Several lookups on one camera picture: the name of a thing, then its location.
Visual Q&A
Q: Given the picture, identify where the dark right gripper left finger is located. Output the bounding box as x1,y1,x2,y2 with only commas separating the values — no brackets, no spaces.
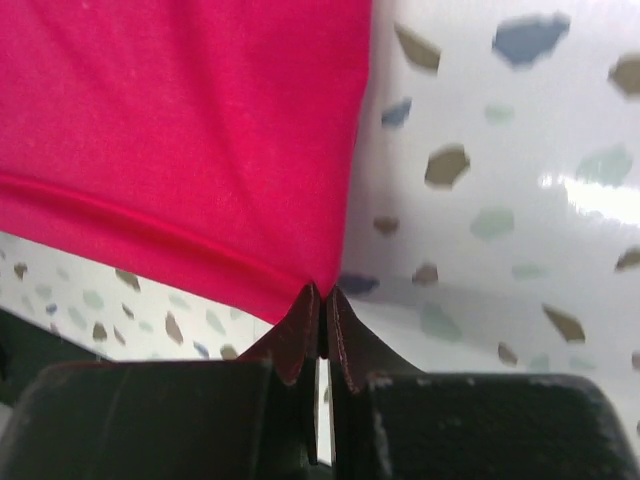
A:
1,285,323,480

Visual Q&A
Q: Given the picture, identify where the magenta t shirt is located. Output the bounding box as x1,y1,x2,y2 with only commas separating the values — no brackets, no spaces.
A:
1,1,372,322

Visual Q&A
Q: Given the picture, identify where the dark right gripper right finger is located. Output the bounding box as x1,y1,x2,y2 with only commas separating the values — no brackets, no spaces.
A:
324,290,639,479

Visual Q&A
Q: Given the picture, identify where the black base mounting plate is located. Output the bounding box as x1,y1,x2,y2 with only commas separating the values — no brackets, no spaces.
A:
0,310,108,406

